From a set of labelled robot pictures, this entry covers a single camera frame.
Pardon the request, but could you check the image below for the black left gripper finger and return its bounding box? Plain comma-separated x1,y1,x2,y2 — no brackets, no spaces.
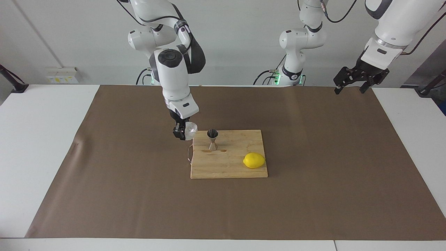
333,66,359,95
359,68,390,94

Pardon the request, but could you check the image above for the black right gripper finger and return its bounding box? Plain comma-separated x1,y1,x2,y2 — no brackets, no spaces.
173,120,187,141

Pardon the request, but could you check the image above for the steel cocktail jigger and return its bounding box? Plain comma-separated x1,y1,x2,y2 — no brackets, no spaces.
207,129,219,152

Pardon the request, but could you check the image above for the wooden cutting board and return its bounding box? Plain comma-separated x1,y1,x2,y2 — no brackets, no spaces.
187,130,269,180

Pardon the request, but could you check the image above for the brown paper table mat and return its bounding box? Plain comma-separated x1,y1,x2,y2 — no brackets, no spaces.
25,85,446,241

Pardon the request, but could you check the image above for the yellow lemon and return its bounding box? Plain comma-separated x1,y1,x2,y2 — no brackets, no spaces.
243,152,266,169

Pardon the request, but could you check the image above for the black clamp mount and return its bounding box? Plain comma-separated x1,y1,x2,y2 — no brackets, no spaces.
418,69,446,97
0,64,29,93

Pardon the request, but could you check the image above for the black base power cable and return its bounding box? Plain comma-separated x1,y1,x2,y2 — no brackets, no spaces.
135,67,154,86
253,68,281,86

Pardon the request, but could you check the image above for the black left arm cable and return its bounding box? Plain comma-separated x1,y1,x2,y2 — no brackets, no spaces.
296,0,446,56

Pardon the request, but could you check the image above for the white wall power outlet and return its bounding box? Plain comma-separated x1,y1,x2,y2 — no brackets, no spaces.
45,67,80,84

